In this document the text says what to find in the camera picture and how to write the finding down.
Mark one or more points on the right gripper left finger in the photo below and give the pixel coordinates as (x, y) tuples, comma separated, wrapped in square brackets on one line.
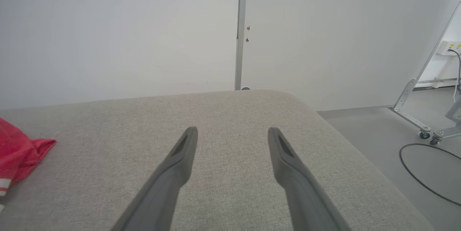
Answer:
[(169, 184)]

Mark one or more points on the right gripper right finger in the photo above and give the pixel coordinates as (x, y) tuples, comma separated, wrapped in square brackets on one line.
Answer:
[(300, 191)]

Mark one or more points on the red white-trimmed garment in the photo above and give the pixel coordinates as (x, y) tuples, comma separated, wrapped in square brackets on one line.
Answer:
[(18, 152)]

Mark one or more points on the grey fabric sofa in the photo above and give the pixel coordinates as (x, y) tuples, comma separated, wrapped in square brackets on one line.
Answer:
[(230, 116)]

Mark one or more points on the metal panel support leg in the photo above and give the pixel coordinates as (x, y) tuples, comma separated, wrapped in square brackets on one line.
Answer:
[(408, 94)]

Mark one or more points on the grey wheeled stand base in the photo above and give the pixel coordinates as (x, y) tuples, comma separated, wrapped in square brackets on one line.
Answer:
[(452, 130)]

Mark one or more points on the white wall socket box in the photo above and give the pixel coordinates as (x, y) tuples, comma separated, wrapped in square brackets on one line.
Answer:
[(446, 45)]

